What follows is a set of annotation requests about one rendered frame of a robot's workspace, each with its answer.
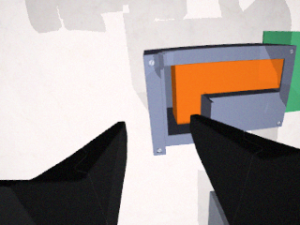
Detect orange l-shaped part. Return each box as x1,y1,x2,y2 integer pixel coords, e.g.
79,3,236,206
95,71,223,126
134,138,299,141
172,59,284,124

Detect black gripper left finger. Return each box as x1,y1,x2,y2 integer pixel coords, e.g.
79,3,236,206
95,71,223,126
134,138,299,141
0,121,128,225

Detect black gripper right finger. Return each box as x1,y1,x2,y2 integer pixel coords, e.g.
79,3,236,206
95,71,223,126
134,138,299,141
188,113,300,225

